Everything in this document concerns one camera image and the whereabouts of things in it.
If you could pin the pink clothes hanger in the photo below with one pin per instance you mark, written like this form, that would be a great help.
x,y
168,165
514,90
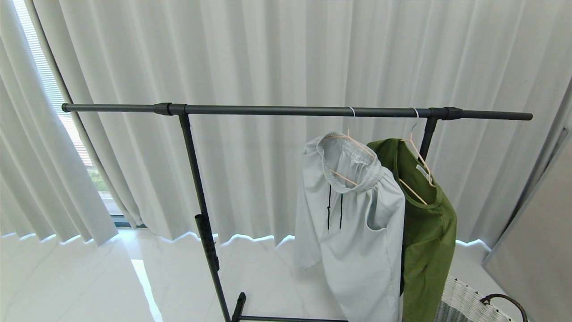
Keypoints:
x,y
415,147
351,123

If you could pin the pale grey shorts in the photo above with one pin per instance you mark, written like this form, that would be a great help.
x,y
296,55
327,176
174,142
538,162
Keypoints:
x,y
357,250

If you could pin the green garment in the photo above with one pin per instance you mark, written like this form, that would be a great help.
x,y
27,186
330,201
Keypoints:
x,y
429,241

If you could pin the white laundry basket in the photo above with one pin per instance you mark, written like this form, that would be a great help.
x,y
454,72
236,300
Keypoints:
x,y
464,304

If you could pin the black clothes rack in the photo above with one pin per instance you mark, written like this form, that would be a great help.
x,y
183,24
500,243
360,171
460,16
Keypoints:
x,y
268,110

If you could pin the white curtain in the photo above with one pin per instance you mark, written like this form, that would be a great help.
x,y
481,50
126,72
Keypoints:
x,y
35,170
268,53

